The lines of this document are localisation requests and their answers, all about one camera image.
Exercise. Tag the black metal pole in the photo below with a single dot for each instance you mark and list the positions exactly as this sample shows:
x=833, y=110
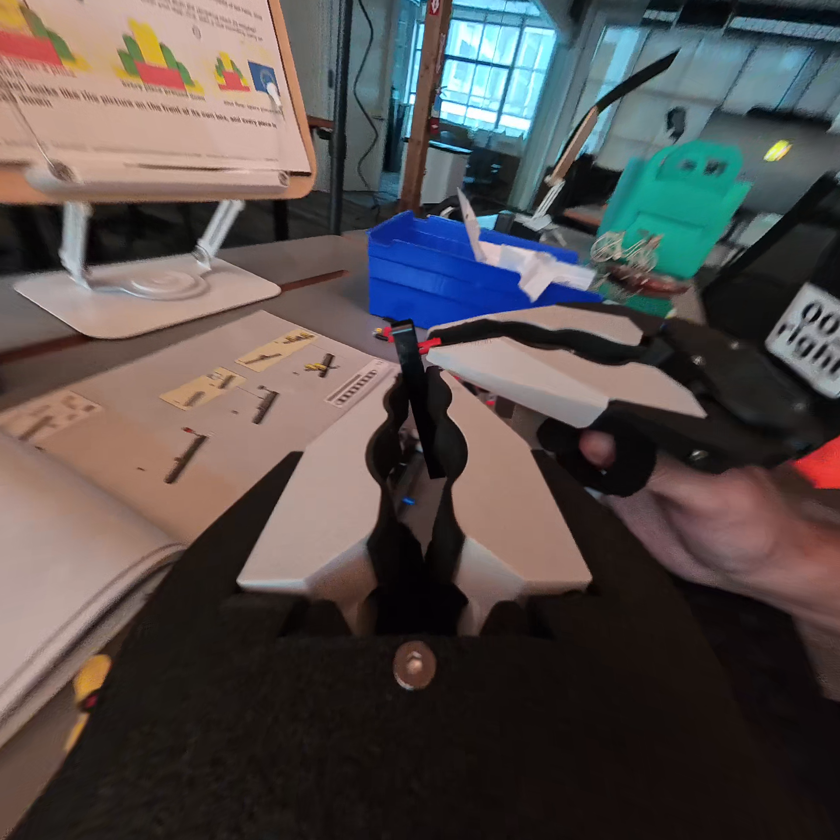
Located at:
x=341, y=98

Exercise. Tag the printed instruction sheet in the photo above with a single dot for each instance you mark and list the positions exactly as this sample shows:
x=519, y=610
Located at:
x=131, y=131

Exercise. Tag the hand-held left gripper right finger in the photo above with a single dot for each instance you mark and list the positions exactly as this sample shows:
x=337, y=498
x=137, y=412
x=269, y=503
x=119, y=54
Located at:
x=512, y=518

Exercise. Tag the person's right hand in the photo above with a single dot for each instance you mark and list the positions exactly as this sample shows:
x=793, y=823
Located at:
x=722, y=525

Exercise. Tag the teal tote bag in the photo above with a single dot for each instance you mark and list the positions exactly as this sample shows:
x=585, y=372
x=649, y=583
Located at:
x=676, y=216

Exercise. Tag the white cabinet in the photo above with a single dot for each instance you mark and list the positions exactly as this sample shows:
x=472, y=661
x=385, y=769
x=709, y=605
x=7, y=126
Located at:
x=446, y=174

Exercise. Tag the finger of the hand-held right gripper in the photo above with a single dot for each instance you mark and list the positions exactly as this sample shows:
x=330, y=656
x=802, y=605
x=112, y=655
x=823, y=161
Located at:
x=590, y=325
x=558, y=387

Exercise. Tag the blue plastic bin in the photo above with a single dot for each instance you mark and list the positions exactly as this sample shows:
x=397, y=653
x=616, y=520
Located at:
x=420, y=275

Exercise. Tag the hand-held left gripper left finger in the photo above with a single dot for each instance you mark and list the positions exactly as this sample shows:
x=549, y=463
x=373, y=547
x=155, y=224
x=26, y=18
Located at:
x=321, y=512

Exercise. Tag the wooden post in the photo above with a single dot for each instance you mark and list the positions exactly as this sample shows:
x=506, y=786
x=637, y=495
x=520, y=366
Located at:
x=426, y=98

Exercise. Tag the open instruction booklet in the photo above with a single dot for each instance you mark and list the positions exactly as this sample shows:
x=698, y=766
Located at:
x=131, y=472

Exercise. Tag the white crumpled paper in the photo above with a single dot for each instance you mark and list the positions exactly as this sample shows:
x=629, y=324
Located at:
x=531, y=262

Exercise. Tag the black lego beam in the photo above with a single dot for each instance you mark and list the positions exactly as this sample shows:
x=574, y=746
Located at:
x=420, y=407

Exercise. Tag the wooden board document stand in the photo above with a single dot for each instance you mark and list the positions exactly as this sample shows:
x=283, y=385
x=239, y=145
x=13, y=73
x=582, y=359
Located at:
x=164, y=295

